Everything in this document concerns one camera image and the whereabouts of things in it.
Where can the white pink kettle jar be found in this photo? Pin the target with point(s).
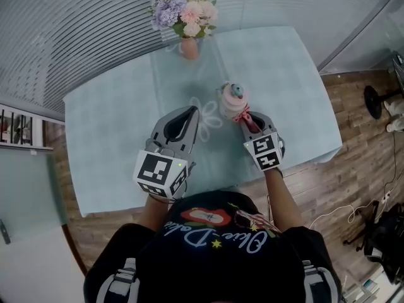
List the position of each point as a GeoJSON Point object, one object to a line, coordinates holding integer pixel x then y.
{"type": "Point", "coordinates": [232, 101]}

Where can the person's left forearm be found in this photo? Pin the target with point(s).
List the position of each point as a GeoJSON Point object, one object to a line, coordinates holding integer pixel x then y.
{"type": "Point", "coordinates": [156, 213]}

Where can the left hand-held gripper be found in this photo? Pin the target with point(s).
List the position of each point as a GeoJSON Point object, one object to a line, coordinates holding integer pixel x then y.
{"type": "Point", "coordinates": [156, 169]}

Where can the person's right forearm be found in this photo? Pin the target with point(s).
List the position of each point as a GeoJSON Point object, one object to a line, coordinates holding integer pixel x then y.
{"type": "Point", "coordinates": [282, 200]}

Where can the light blue floral tablecloth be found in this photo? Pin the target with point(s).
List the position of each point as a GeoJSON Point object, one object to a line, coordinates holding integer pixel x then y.
{"type": "Point", "coordinates": [110, 122]}

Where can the person in black shirt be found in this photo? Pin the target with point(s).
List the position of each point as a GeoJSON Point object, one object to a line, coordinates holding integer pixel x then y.
{"type": "Point", "coordinates": [214, 264]}

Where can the white power strip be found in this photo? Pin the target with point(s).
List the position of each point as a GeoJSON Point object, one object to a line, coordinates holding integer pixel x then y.
{"type": "Point", "coordinates": [386, 196]}

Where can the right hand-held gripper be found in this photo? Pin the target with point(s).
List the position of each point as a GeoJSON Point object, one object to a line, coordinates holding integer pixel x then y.
{"type": "Point", "coordinates": [265, 151]}

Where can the black office chair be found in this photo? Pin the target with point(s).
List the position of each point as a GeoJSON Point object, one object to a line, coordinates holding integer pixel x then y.
{"type": "Point", "coordinates": [385, 241]}

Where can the pink knitted cloth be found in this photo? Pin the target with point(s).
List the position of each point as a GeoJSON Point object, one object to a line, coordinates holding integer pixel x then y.
{"type": "Point", "coordinates": [244, 117]}

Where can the pastel artificial flower bouquet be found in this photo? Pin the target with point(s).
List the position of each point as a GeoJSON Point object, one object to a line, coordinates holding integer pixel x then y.
{"type": "Point", "coordinates": [186, 11]}

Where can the black round pedestal table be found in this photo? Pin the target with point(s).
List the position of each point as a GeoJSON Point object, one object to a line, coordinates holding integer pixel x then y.
{"type": "Point", "coordinates": [373, 103]}

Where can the glass partition with blinds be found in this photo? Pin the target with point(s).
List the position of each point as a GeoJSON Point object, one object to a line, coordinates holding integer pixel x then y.
{"type": "Point", "coordinates": [57, 43]}

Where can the pink ribbed vase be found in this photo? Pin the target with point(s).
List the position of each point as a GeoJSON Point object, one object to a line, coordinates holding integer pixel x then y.
{"type": "Point", "coordinates": [190, 49]}

